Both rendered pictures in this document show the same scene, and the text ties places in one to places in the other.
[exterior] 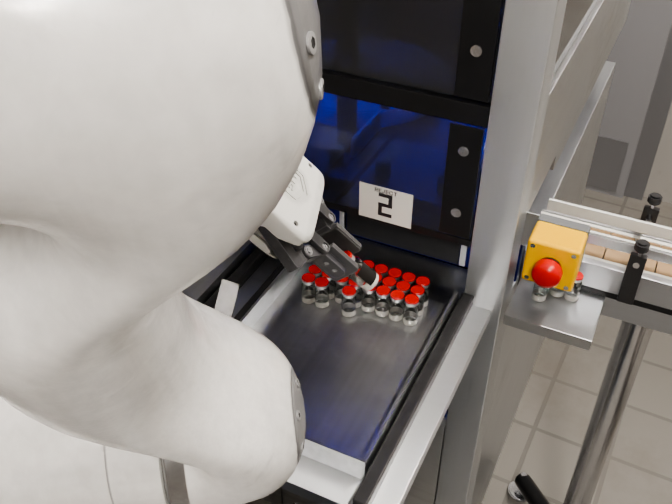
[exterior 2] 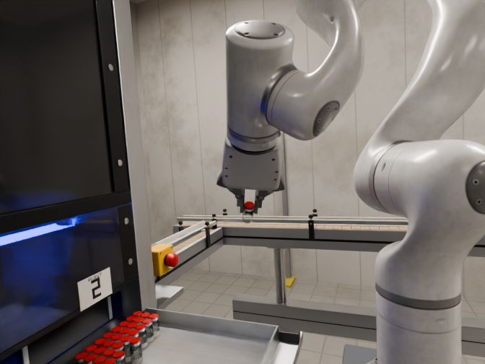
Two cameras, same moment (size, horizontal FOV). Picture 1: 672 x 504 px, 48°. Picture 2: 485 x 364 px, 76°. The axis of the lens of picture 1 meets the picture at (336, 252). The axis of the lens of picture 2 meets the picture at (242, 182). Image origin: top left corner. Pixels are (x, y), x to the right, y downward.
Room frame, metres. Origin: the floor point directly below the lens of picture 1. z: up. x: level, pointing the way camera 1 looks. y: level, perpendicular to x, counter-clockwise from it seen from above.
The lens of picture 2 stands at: (0.66, 0.59, 1.28)
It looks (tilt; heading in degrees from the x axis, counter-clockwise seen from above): 5 degrees down; 265
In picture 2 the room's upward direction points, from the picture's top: 4 degrees counter-clockwise
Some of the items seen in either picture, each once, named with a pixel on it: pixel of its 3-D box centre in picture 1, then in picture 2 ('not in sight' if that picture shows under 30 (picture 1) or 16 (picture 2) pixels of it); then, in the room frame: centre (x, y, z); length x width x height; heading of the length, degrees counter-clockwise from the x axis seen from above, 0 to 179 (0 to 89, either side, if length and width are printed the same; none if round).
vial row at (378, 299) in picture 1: (362, 294); (130, 345); (0.85, -0.04, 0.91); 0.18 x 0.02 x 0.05; 64
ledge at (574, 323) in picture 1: (556, 304); (151, 297); (0.87, -0.34, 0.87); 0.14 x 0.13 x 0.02; 154
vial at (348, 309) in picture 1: (348, 301); (136, 350); (0.84, -0.02, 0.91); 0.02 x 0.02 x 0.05
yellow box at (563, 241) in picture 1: (555, 253); (156, 259); (0.84, -0.31, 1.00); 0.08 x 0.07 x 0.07; 154
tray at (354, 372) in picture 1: (329, 345); (177, 358); (0.75, 0.01, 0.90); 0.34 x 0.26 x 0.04; 154
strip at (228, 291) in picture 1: (207, 325); not in sight; (0.78, 0.18, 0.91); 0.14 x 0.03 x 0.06; 155
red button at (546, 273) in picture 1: (547, 271); (170, 260); (0.80, -0.29, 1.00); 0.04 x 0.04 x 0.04; 64
